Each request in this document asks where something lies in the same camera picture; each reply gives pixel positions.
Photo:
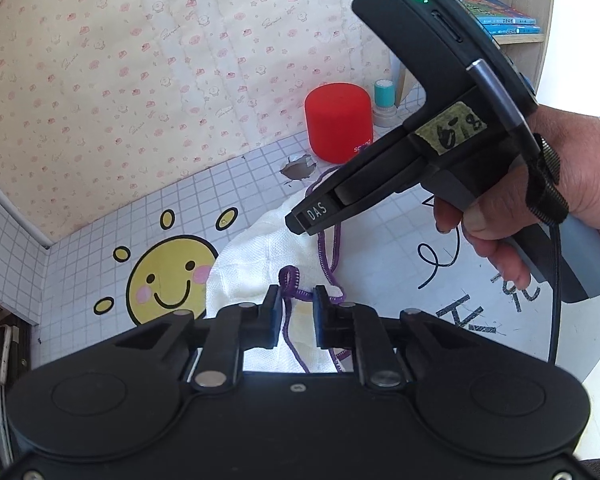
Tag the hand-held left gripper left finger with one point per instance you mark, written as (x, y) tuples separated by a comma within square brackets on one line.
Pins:
[(275, 317)]

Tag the white towel with purple trim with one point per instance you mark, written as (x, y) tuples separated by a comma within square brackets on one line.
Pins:
[(260, 250)]

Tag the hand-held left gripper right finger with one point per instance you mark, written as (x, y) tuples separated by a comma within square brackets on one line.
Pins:
[(322, 317)]

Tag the red round speaker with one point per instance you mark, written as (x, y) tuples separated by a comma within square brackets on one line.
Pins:
[(337, 122)]

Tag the person's right hand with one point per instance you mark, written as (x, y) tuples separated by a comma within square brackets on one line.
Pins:
[(590, 170)]

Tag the blue book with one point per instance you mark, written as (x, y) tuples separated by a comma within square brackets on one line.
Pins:
[(517, 30)]

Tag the white board panel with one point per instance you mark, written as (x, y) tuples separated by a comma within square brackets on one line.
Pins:
[(397, 80)]

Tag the teal and grey stamp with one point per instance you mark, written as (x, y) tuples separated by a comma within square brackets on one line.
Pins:
[(383, 95)]

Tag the colourful cover book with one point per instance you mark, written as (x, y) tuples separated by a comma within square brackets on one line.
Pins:
[(500, 7)]

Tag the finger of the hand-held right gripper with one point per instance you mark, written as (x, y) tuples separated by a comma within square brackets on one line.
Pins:
[(330, 187), (315, 215)]

